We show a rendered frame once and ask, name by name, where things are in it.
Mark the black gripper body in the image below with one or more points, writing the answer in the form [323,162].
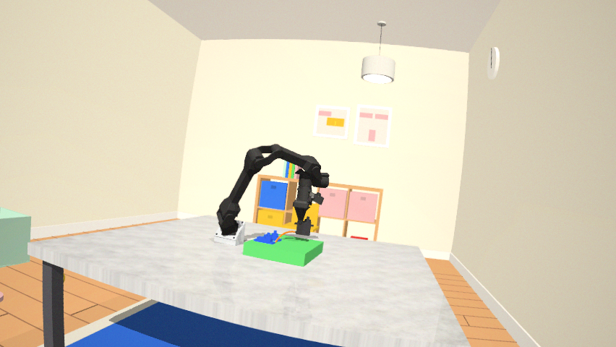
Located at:
[302,197]

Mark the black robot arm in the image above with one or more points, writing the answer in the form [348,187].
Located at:
[254,161]

